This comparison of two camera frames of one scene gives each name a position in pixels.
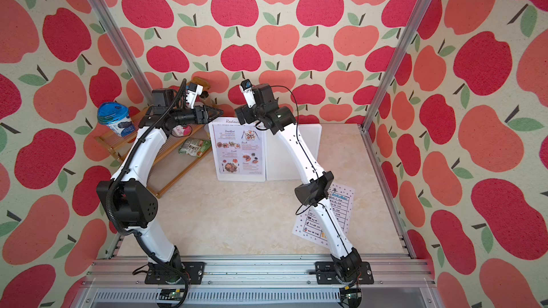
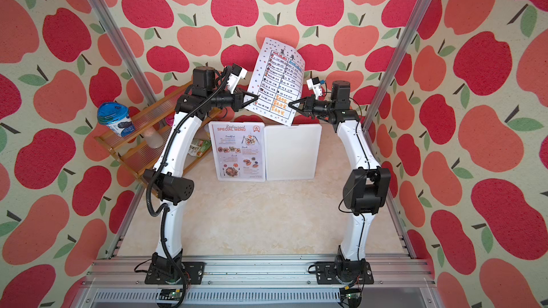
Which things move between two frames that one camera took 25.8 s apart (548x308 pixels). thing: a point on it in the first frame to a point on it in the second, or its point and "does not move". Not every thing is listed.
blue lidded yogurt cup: [115, 117] does not move
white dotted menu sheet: [307, 224] to [276, 91]
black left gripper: [203, 117] to [238, 101]
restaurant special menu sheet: [239, 150] does not move
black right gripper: [248, 113] to [310, 105]
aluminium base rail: [397, 283] does not move
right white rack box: [281, 163] does not move
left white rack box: [240, 150] does not move
